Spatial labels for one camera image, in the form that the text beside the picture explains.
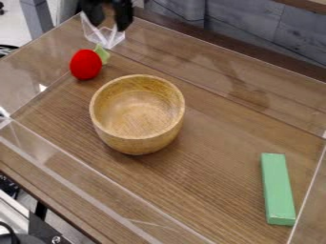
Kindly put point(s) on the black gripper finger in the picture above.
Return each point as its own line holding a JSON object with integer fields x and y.
{"x": 122, "y": 13}
{"x": 92, "y": 8}

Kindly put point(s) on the green rectangular block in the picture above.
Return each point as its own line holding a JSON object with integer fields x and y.
{"x": 276, "y": 190}

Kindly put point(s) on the red felt fruit green leaf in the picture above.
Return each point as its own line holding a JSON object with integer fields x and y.
{"x": 85, "y": 63}

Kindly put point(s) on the grey metal post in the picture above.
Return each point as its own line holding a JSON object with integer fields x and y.
{"x": 37, "y": 17}

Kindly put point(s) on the black clamp with bolt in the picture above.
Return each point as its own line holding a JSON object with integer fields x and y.
{"x": 44, "y": 232}

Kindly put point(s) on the round wooden bowl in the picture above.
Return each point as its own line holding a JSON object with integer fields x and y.
{"x": 136, "y": 112}

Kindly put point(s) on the clear acrylic tray walls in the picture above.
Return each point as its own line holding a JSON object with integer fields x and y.
{"x": 144, "y": 156}

